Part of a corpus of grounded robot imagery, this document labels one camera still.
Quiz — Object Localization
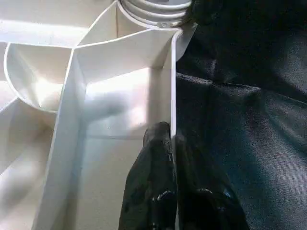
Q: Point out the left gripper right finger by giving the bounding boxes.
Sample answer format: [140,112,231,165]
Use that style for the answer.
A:
[174,130,251,230]

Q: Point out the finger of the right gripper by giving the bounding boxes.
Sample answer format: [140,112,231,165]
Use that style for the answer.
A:
[190,0,226,25]

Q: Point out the white plastic table top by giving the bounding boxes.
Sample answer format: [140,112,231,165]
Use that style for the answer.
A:
[0,0,199,230]

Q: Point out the white plastic table leg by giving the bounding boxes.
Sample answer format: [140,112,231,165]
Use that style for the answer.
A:
[118,0,195,28]

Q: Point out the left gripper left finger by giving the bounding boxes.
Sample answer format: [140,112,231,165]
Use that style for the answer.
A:
[118,122,177,230]

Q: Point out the black work mat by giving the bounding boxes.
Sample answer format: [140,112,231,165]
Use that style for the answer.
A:
[174,0,307,230]

